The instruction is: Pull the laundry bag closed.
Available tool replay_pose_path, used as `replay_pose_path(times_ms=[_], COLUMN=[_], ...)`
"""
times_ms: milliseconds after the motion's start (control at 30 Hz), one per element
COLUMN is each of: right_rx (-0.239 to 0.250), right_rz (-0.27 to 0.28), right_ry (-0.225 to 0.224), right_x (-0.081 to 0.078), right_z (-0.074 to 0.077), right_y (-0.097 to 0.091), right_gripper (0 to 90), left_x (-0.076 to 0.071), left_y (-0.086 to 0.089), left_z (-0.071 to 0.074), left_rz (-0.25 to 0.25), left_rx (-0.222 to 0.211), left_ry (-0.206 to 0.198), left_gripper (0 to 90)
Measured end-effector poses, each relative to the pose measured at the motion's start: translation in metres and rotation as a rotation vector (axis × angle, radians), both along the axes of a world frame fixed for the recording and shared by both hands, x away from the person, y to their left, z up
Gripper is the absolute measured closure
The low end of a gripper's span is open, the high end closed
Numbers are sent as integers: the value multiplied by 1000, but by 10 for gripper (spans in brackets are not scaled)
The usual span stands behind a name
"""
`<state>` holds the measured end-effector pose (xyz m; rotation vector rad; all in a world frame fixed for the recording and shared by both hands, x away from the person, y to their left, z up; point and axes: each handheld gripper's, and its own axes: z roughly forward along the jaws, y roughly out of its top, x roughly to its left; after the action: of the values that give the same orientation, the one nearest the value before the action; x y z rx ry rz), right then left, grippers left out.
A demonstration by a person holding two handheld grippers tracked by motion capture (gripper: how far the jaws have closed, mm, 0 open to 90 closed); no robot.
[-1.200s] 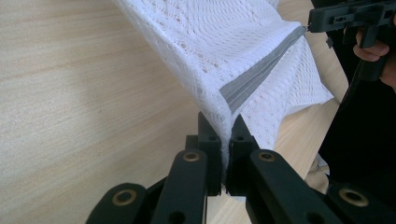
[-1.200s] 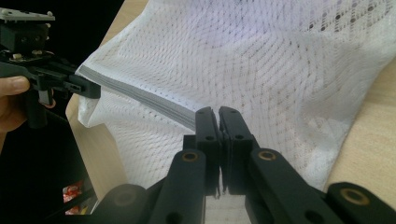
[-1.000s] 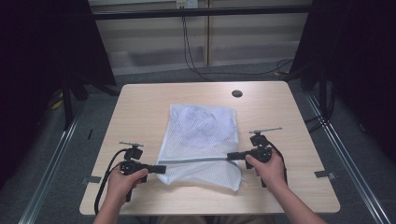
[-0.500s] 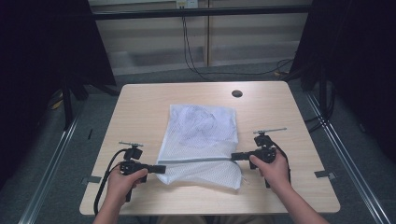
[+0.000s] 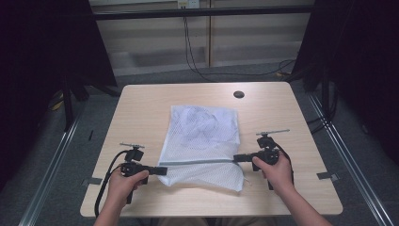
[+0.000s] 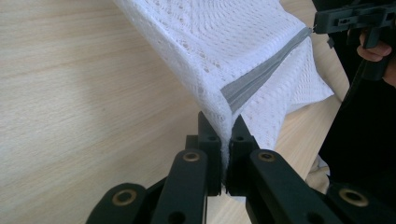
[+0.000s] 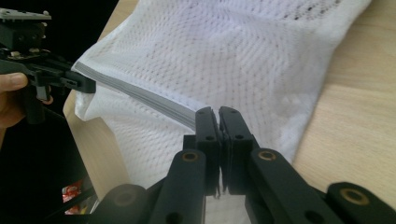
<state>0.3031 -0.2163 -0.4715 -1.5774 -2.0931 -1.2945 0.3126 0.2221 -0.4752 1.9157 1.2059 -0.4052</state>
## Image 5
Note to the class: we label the person's right hand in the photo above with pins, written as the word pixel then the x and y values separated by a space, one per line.
pixel 280 175

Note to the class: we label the grey tape piece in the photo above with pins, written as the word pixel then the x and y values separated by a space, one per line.
pixel 327 176
pixel 92 181

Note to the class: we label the metal floor rail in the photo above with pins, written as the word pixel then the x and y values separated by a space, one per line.
pixel 50 172
pixel 351 157

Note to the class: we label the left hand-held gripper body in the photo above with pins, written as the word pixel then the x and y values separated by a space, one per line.
pixel 133 169

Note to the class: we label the white mesh laundry bag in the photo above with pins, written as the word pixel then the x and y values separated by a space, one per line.
pixel 200 150

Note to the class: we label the person's legs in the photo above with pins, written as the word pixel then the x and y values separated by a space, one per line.
pixel 216 222

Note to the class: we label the black horizontal bar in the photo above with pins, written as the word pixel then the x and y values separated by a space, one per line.
pixel 204 12

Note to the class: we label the white garment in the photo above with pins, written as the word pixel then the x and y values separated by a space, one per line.
pixel 200 122

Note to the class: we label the white wall outlet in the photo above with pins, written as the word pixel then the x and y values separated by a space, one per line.
pixel 188 3

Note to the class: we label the black curtain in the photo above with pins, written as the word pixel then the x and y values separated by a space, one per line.
pixel 360 47
pixel 47 47

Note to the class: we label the person's left hand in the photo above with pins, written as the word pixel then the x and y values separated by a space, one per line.
pixel 120 188

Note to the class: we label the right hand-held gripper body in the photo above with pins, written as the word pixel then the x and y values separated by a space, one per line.
pixel 269 155

